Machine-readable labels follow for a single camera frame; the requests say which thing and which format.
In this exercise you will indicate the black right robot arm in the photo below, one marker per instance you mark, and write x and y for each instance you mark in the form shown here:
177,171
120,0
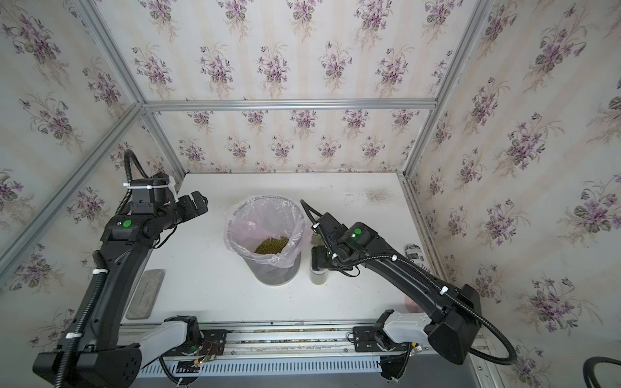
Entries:
452,315

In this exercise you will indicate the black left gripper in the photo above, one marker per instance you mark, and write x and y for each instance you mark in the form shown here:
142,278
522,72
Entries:
188,211

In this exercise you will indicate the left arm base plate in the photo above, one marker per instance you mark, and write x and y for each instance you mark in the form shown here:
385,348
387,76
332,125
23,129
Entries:
212,344

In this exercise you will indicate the green mung beans pile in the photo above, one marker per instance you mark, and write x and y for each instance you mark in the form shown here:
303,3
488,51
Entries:
272,246

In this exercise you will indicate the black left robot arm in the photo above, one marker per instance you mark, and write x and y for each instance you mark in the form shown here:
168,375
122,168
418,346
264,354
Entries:
89,355

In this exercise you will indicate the white lid bean jar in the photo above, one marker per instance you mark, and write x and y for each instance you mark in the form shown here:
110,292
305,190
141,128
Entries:
318,277

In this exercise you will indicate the white slotted cable duct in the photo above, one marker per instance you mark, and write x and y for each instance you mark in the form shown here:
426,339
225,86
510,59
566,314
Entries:
275,367

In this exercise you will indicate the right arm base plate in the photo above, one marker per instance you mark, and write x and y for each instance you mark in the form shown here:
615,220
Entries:
367,339

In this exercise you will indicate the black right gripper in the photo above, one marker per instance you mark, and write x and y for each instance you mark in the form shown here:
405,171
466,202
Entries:
318,258

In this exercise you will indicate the mesh bin with pink bag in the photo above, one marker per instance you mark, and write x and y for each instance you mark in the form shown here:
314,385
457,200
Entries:
270,234

